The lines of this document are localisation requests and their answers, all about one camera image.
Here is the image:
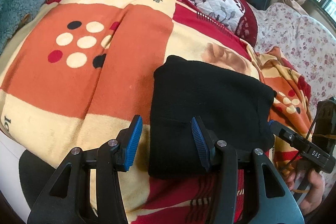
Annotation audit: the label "black pants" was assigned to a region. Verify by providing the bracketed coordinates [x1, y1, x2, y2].
[149, 55, 274, 180]

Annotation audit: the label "person's right hand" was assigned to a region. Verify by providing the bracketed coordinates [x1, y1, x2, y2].
[299, 169, 325, 215]

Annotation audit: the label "orange red patterned blanket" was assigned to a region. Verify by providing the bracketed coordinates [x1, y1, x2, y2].
[1, 0, 312, 223]

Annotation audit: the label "floral bed sheet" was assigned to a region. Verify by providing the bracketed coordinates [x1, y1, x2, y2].
[251, 3, 335, 115]

